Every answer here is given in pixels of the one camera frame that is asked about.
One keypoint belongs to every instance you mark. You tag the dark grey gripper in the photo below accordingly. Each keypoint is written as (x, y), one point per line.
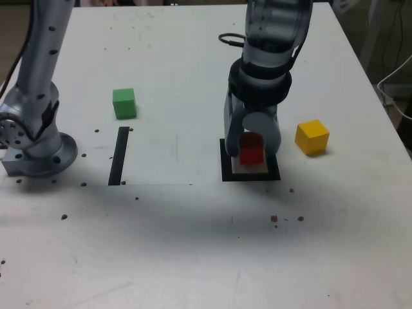
(260, 106)

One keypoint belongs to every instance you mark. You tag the red cube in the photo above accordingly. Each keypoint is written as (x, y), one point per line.
(251, 154)

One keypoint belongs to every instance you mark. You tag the yellow cube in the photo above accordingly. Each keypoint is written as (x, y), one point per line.
(310, 138)

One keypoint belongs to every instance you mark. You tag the green cube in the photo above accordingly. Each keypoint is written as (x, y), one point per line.
(124, 104)

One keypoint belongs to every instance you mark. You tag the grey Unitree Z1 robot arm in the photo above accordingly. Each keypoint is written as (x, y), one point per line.
(38, 64)

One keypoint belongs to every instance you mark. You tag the black tape square outline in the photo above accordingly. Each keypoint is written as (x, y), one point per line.
(251, 177)

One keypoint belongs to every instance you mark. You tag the black tape strip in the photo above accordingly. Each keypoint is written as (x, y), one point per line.
(118, 154)

